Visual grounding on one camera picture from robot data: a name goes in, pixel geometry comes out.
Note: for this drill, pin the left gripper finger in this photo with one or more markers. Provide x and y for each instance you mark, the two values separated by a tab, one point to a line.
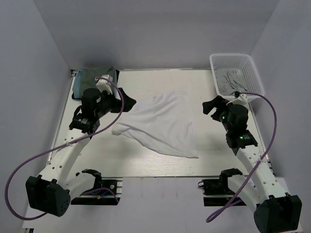
121	92
127	103

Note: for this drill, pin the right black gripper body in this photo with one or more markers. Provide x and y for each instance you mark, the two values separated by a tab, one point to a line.
223	117

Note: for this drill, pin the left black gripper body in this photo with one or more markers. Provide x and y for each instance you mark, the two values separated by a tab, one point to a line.
109	104

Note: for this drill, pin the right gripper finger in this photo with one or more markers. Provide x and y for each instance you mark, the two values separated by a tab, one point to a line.
209	105
217	114

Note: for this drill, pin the white t-shirt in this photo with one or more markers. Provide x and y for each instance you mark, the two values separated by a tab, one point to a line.
162	123

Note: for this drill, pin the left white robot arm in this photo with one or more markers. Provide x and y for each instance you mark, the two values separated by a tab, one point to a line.
51	191

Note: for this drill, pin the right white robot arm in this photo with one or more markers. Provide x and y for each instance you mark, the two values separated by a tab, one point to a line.
273	208

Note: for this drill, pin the grey t-shirt in basket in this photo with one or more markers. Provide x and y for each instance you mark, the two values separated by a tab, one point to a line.
229	81

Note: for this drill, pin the white plastic basket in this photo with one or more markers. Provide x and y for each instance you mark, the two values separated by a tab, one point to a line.
242	62

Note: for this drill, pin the folded light blue t-shirt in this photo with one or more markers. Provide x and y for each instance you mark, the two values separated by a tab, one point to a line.
77	94

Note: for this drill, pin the folded green t-shirt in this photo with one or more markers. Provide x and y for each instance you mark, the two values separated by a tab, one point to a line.
90	77

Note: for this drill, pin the folded black t-shirt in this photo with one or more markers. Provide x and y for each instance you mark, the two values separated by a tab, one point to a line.
117	74

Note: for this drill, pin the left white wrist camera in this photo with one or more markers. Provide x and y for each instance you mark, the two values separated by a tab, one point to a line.
103	84

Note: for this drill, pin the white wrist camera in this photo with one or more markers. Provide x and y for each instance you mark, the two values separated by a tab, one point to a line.
103	84
240	99

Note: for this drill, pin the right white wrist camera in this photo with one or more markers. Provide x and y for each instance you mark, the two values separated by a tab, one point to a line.
240	99

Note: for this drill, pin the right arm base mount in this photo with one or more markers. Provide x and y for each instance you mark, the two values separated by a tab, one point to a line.
215	190

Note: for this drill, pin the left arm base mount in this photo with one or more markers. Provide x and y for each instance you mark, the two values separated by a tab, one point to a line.
104	191

